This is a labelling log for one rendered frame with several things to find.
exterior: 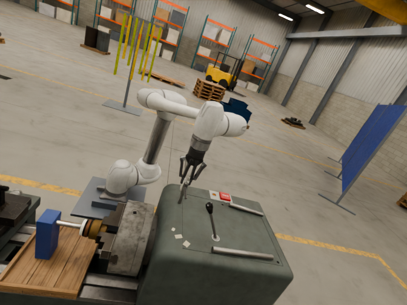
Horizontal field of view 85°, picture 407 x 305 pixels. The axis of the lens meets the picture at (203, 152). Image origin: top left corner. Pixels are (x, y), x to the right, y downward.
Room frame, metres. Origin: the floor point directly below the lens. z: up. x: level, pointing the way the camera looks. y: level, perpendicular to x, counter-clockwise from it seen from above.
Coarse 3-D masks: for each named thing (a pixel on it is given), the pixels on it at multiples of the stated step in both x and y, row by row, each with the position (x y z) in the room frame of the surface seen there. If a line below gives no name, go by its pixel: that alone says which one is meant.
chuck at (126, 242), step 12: (132, 204) 0.78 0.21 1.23; (144, 204) 0.82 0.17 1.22; (132, 216) 0.71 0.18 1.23; (144, 216) 0.74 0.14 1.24; (120, 228) 0.65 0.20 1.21; (132, 228) 0.67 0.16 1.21; (120, 240) 0.63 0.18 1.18; (132, 240) 0.64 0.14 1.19; (120, 252) 0.61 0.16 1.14; (132, 252) 0.62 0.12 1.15; (108, 264) 0.59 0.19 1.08; (120, 264) 0.60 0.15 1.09
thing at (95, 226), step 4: (88, 220) 0.72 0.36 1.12; (92, 220) 0.73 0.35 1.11; (96, 220) 0.73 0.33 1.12; (100, 220) 0.74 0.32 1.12; (88, 224) 0.70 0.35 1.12; (92, 224) 0.70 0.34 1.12; (96, 224) 0.71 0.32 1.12; (100, 224) 0.71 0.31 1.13; (104, 224) 0.74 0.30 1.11; (84, 228) 0.68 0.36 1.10; (88, 228) 0.69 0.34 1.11; (92, 228) 0.69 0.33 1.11; (96, 228) 0.69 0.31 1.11; (100, 228) 0.71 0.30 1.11; (104, 228) 0.71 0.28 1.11; (84, 232) 0.67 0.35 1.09; (88, 232) 0.68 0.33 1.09; (92, 232) 0.68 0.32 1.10; (96, 232) 0.68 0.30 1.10; (84, 236) 0.67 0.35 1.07; (88, 236) 0.67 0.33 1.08; (92, 236) 0.68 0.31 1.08; (96, 236) 0.68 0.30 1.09
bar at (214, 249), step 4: (212, 248) 0.68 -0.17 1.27; (216, 248) 0.67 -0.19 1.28; (220, 248) 0.68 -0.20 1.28; (224, 248) 0.69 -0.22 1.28; (216, 252) 0.67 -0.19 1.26; (220, 252) 0.67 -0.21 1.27; (224, 252) 0.68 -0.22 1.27; (228, 252) 0.68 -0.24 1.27; (232, 252) 0.69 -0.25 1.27; (236, 252) 0.69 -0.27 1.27; (240, 252) 0.70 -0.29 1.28; (244, 252) 0.71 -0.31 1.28; (248, 252) 0.72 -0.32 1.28; (252, 252) 0.72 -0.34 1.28; (256, 252) 0.73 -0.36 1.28; (244, 256) 0.70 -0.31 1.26; (248, 256) 0.71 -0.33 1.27; (252, 256) 0.71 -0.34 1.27; (256, 256) 0.72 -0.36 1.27; (260, 256) 0.73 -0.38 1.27; (264, 256) 0.73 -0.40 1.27; (268, 256) 0.74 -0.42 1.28; (272, 256) 0.75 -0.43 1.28
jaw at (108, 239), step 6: (102, 234) 0.68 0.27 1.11; (108, 234) 0.70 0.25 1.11; (114, 234) 0.71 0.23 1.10; (96, 240) 0.66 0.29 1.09; (102, 240) 0.65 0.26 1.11; (108, 240) 0.66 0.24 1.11; (114, 240) 0.67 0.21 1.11; (102, 246) 0.64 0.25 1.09; (108, 246) 0.63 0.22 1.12; (102, 252) 0.60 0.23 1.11; (108, 252) 0.61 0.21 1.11; (108, 258) 0.61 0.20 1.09; (114, 258) 0.60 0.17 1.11
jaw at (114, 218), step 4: (120, 204) 0.80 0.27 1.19; (124, 204) 0.80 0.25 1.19; (116, 208) 0.78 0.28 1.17; (120, 208) 0.79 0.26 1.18; (124, 208) 0.79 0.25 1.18; (112, 212) 0.77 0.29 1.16; (116, 212) 0.77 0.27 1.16; (120, 212) 0.78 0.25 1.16; (112, 216) 0.76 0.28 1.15; (116, 216) 0.76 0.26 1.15; (120, 216) 0.77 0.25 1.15; (104, 220) 0.74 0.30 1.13; (108, 220) 0.74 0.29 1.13; (112, 220) 0.75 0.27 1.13; (116, 220) 0.75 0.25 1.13; (120, 220) 0.76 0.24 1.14; (108, 224) 0.73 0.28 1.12; (112, 224) 0.74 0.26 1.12; (116, 224) 0.75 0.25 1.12
